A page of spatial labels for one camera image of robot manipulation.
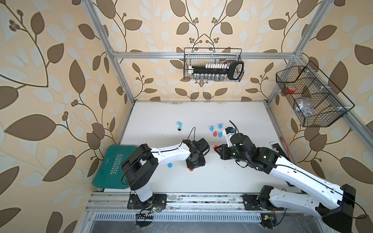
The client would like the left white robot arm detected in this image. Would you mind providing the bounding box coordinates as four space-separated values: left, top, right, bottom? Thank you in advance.
121 138 210 203

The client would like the green plastic tool case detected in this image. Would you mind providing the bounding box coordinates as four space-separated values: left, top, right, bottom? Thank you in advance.
92 145 137 189

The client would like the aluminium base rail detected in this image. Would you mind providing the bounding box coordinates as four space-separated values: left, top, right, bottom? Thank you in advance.
85 191 324 216

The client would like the small circuit board left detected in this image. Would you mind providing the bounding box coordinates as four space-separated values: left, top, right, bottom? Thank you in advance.
135 207 163 228

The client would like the clear plastic bag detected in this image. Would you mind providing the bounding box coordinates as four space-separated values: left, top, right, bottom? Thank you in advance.
295 97 316 118

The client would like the black wire basket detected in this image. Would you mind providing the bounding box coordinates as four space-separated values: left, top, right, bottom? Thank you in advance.
276 61 355 127
183 47 244 82

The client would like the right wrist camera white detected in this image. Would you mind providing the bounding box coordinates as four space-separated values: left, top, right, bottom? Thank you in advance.
222 127 236 147

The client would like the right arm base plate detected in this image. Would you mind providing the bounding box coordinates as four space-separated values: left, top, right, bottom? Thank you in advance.
242 194 284 211

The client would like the black wire basket right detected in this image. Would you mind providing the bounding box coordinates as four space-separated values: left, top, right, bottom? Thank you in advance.
276 61 355 127

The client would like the small circuit board right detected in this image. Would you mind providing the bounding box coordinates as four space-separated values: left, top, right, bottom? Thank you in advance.
260 214 277 229

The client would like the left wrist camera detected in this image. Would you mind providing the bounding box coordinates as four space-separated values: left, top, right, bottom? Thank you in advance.
196 138 210 156

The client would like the small circuit board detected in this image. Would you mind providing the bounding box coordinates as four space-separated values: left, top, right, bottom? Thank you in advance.
135 207 163 228
260 214 277 229

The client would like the black wire basket back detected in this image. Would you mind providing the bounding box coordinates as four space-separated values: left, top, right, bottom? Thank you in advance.
183 47 244 82

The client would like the socket rail tool black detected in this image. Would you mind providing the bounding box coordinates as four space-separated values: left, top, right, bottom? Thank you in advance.
186 61 244 82

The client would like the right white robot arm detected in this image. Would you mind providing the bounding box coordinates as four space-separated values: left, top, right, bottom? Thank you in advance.
214 133 356 233

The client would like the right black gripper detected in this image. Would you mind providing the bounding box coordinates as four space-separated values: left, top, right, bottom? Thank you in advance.
215 143 250 164

